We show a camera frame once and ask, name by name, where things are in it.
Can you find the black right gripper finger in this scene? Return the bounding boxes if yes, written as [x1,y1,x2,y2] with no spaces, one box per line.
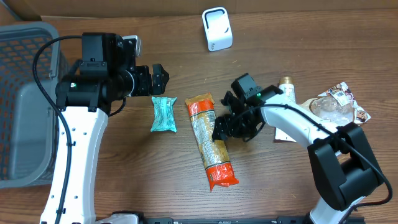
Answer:
[211,126,231,141]
[214,114,233,129]

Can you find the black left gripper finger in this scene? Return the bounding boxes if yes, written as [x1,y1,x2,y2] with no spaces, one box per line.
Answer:
[152,63,170,84]
[151,82,165,95]

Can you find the teal snack packet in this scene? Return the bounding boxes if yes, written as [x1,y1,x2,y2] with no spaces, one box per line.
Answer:
[150,96,177,133]

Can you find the orange spaghetti pasta packet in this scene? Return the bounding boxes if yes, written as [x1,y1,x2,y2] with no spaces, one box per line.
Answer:
[185,93,239,189]

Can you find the white gold-capped cream tube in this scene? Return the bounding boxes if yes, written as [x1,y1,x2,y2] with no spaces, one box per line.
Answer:
[275,77,296,142]

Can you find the beige Pantree snack pouch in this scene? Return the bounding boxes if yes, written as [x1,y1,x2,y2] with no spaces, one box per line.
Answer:
[300,82,371,126]

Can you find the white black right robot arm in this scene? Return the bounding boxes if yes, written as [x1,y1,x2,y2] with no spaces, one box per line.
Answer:
[212,73,386,223]

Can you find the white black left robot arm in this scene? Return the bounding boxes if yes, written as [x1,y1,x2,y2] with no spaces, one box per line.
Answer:
[40,32,169,223]

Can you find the white black barcode scanner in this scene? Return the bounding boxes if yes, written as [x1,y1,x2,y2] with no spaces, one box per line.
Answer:
[201,7,233,52]

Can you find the grey plastic shopping basket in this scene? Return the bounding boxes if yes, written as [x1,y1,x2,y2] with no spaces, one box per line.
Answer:
[1,22,58,189]

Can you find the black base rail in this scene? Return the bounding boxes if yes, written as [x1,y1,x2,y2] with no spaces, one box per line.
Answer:
[93,210,365,224]

